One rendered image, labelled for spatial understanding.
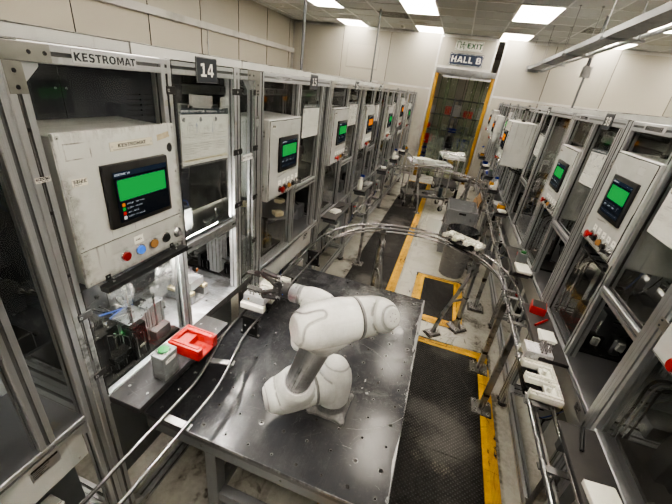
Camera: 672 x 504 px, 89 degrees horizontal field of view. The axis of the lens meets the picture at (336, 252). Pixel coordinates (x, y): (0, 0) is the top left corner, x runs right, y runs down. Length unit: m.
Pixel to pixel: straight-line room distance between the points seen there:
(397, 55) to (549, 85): 3.51
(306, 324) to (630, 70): 9.57
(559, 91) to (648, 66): 1.56
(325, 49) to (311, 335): 9.54
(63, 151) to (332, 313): 0.82
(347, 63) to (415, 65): 1.73
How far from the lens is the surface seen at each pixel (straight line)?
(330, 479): 1.56
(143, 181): 1.31
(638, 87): 10.12
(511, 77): 9.57
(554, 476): 1.80
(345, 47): 10.02
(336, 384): 1.54
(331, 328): 0.95
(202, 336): 1.67
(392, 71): 9.68
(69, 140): 1.17
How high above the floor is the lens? 2.03
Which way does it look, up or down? 26 degrees down
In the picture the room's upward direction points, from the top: 8 degrees clockwise
